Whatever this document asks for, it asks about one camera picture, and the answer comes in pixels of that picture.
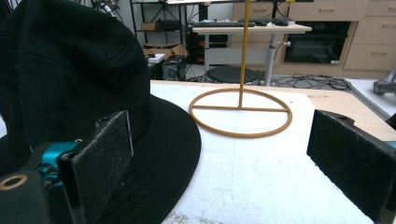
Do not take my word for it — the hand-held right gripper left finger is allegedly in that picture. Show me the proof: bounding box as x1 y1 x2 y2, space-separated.
56 109 134 224

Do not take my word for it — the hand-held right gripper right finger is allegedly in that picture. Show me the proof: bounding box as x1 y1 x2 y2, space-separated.
306 108 396 224

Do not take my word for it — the black felt hat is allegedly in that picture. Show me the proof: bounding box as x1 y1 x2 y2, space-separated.
0 0 203 224

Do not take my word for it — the gold metal hat stand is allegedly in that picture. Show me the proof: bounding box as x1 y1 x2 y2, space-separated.
188 0 293 139

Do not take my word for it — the grey metal device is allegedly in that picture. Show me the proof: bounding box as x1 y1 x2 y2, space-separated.
373 68 396 96

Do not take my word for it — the white foam mat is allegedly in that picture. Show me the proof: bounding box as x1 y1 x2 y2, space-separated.
0 83 376 224

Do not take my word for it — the black computer tower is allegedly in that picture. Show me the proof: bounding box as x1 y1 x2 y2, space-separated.
161 55 187 82

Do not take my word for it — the beige drawer cabinet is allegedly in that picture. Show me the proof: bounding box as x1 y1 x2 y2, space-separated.
232 0 396 78

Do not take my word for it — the cardboard box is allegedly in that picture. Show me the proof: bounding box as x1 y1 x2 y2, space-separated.
142 42 189 59

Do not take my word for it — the black round stool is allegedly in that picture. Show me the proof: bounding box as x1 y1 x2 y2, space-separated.
205 64 260 85

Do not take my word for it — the black metal shelf rack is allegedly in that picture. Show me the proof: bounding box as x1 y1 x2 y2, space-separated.
130 0 209 48

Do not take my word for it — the light wooden desk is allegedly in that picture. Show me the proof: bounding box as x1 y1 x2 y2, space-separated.
191 22 313 87

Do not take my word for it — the black keyboard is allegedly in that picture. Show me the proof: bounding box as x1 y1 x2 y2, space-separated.
190 21 256 28

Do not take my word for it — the tangle of black cables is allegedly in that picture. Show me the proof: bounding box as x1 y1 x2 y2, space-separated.
186 73 353 91

